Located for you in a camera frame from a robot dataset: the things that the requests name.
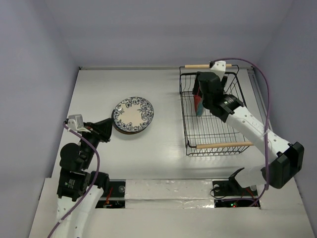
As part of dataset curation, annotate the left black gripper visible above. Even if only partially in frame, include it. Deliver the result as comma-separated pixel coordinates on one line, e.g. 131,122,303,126
78,117,114,168

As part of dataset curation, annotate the red and blue plate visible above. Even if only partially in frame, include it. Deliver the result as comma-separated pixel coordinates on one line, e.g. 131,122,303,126
194,95,205,117

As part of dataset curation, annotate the dark blue plate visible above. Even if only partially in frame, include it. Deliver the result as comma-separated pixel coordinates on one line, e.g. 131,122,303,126
111,110,154,134

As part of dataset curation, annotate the blue floral white plate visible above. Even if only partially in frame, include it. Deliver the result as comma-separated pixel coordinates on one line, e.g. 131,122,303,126
112,96,154,134

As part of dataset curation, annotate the black wire dish rack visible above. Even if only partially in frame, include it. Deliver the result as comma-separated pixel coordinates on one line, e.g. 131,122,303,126
179,66,251,156

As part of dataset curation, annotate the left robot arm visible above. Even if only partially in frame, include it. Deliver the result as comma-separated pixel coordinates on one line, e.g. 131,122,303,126
48,115,113,238

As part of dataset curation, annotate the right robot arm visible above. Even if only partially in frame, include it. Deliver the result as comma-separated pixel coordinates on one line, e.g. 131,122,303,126
195,71,304,194

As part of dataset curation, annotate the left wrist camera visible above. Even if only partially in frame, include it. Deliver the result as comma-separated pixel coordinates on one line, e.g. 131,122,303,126
66,114,87,132

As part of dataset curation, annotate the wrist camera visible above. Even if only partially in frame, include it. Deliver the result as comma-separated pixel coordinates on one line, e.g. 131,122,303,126
66,114,87,132
209,60,226,79

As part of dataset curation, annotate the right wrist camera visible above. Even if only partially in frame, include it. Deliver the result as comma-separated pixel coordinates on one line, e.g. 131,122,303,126
209,60,226,79

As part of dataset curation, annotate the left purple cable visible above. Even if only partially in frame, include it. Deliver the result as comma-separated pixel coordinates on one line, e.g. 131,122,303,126
47,120,101,238

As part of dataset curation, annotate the purple cable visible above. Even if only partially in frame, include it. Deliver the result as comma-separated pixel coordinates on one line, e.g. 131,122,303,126
47,120,101,238
209,58,271,208

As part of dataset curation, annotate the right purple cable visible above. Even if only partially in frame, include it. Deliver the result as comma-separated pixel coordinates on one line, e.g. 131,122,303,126
209,58,271,208

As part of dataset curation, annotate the metal rail at right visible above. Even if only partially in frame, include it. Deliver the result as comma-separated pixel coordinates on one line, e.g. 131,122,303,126
247,66,288,177

